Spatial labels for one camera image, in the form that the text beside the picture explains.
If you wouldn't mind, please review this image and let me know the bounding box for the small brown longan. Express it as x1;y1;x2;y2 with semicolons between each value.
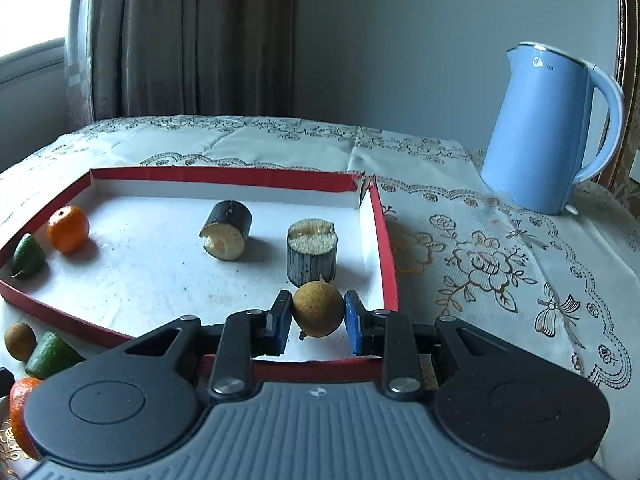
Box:
4;322;37;362

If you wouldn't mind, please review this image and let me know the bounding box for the orange mandarin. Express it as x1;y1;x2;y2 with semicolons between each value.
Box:
46;205;91;254
9;377;46;461

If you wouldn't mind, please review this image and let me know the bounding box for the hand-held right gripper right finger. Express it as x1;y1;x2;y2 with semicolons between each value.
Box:
344;290;568;404

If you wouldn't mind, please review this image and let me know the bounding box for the gold framed damask wall panel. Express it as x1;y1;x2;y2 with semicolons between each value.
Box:
595;0;640;211

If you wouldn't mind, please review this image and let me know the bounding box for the large brown longan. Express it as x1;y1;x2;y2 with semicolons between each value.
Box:
291;281;347;342

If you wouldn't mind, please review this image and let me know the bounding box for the white window frame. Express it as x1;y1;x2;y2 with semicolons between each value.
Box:
0;0;76;93

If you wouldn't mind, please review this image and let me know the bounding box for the dark sugarcane piece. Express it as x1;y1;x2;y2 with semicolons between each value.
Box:
199;200;253;262
286;217;338;285

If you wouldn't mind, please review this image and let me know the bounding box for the small green avocado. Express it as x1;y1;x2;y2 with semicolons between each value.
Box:
24;331;86;381
9;233;47;281

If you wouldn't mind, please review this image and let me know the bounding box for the blue electric kettle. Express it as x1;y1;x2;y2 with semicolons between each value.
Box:
480;41;626;217

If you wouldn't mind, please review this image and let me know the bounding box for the white embroidered tablecloth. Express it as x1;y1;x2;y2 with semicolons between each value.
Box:
0;115;640;480

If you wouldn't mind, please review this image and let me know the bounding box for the red cardboard box tray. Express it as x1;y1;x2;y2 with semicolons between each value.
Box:
0;166;401;386

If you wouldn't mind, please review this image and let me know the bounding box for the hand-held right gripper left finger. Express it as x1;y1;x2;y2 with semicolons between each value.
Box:
121;289;293;401

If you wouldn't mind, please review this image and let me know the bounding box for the brown patterned curtain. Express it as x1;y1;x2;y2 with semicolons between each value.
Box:
65;0;296;131

